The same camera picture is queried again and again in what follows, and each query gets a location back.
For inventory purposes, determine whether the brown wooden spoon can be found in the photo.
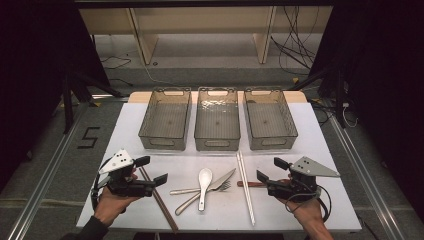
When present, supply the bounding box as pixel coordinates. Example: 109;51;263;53
236;179;268;188

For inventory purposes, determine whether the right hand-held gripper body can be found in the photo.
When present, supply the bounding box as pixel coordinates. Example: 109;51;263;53
266;156;341;203

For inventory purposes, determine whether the black floor cable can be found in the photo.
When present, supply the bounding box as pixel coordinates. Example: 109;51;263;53
99;55;133;71

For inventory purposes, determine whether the right hand-held gripper cable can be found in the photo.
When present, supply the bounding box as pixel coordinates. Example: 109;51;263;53
284;184;333;223

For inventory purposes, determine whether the white chopstick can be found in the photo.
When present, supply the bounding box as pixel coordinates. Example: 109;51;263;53
238;151;256;225
235;152;254;227

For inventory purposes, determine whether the metal table knife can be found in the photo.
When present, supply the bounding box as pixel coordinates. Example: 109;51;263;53
174;168;237;217

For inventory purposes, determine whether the brown wooden chopstick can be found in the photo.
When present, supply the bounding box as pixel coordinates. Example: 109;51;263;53
138;167;178;233
141;166;180;232

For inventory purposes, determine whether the clear grey plastic bin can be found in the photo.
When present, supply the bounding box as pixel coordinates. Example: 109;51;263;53
137;86;193;152
243;86;299;151
193;86;242;152

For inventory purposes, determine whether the metal fork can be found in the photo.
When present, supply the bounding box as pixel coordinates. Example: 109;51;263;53
169;180;232;196

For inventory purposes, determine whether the person's left hand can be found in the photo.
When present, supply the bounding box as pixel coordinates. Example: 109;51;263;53
94;186;142;228

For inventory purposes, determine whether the black metal stand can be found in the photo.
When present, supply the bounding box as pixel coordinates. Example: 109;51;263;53
61;71;125;134
288;66;348;129

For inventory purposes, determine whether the left hand-held gripper cable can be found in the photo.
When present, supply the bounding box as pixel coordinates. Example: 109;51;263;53
90;159;113;212

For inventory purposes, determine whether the white ceramic spoon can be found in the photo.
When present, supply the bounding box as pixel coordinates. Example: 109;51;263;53
197;167;214;212

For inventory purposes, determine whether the white floor cable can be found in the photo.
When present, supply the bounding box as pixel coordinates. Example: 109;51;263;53
128;49;188;87

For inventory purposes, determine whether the black frame beam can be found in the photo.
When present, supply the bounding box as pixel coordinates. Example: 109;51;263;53
74;0;334;9

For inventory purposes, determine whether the metal floor rail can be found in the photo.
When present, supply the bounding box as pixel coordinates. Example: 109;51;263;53
328;113;406;240
6;94;129;240

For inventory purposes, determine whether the white table board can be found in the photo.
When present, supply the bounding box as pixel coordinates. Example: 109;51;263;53
76;101;363;233

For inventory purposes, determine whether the beige wooden desk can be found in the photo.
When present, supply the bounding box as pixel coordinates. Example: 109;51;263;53
79;5;334;66

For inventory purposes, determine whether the black curtain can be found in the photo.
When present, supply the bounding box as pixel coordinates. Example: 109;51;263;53
0;0;112;193
309;0;424;221

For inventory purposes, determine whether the person's right hand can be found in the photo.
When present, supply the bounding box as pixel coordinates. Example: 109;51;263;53
277;197;325;231

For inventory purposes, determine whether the bundle of black cables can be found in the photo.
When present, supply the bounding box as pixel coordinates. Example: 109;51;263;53
270;5;321;76

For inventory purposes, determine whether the hand-held gripper cable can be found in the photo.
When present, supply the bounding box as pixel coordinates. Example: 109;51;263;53
284;184;333;223
90;159;113;212

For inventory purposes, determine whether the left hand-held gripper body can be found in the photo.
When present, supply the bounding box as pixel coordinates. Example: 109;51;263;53
98;148;157;198

